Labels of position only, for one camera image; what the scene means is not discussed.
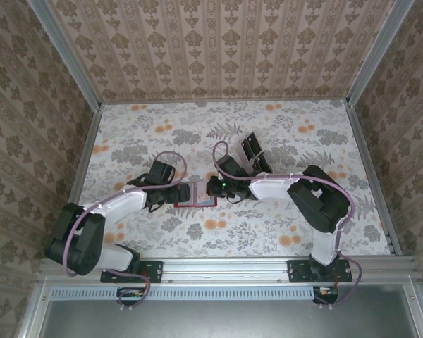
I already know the thin aluminium end rail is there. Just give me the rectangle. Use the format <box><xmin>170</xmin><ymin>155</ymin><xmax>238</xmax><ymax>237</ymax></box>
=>
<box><xmin>100</xmin><ymin>98</ymin><xmax>350</xmax><ymax>105</ymax></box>

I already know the red leather card holder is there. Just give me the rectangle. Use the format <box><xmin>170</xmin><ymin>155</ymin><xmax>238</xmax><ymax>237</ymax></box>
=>
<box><xmin>173</xmin><ymin>181</ymin><xmax>219</xmax><ymax>208</ymax></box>

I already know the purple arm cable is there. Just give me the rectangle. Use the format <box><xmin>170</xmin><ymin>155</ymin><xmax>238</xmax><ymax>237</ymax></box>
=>
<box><xmin>63</xmin><ymin>150</ymin><xmax>190</xmax><ymax>311</ymax></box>
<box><xmin>212</xmin><ymin>140</ymin><xmax>362</xmax><ymax>311</ymax></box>

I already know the aluminium frame bar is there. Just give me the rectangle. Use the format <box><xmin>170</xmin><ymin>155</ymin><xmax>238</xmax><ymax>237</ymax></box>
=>
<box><xmin>403</xmin><ymin>277</ymin><xmax>423</xmax><ymax>338</ymax></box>
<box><xmin>16</xmin><ymin>277</ymin><xmax>52</xmax><ymax>338</ymax></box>

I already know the aluminium corner post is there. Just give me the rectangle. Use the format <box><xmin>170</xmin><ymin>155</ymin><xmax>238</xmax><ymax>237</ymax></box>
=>
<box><xmin>25</xmin><ymin>0</ymin><xmax>102</xmax><ymax>112</ymax></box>
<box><xmin>347</xmin><ymin>0</ymin><xmax>417</xmax><ymax>106</ymax></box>

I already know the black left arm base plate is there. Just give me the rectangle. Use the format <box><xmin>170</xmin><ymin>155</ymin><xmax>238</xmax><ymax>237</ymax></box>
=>
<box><xmin>100</xmin><ymin>260</ymin><xmax>163</xmax><ymax>284</ymax></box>

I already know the grey metal panel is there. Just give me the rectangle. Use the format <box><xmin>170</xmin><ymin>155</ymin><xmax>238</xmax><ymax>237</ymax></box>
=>
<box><xmin>38</xmin><ymin>285</ymin><xmax>422</xmax><ymax>338</ymax></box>

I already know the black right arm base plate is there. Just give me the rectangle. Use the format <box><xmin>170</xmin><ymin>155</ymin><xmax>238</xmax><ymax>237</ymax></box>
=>
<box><xmin>288</xmin><ymin>259</ymin><xmax>353</xmax><ymax>283</ymax></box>

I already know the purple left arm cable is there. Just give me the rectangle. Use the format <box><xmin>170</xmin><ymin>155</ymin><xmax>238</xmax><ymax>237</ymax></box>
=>
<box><xmin>63</xmin><ymin>150</ymin><xmax>190</xmax><ymax>311</ymax></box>

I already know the floral tablecloth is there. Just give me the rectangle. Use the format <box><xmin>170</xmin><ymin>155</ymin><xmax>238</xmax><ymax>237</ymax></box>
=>
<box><xmin>61</xmin><ymin>99</ymin><xmax>392</xmax><ymax>258</ymax></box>

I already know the aluminium side rail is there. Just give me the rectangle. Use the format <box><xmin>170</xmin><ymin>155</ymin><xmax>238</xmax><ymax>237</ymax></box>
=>
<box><xmin>52</xmin><ymin>104</ymin><xmax>103</xmax><ymax>258</ymax></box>
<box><xmin>345</xmin><ymin>101</ymin><xmax>403</xmax><ymax>256</ymax></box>

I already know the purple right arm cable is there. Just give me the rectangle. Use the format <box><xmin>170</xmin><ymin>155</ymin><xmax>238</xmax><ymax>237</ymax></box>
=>
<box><xmin>212</xmin><ymin>140</ymin><xmax>362</xmax><ymax>311</ymax></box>

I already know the aluminium mounting rail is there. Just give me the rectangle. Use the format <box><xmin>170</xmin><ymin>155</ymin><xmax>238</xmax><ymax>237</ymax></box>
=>
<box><xmin>38</xmin><ymin>256</ymin><xmax>422</xmax><ymax>284</ymax></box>

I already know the white slotted cable duct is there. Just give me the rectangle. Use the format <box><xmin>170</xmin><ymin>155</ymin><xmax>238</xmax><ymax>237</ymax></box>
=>
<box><xmin>51</xmin><ymin>287</ymin><xmax>317</xmax><ymax>301</ymax></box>

